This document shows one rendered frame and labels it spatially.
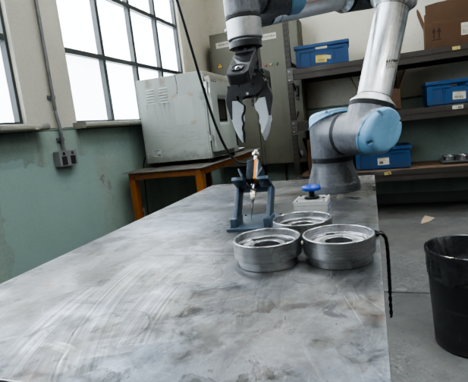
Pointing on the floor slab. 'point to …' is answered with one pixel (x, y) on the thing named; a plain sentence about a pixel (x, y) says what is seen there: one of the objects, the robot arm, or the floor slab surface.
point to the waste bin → (460, 292)
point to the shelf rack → (437, 57)
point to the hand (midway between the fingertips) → (252, 136)
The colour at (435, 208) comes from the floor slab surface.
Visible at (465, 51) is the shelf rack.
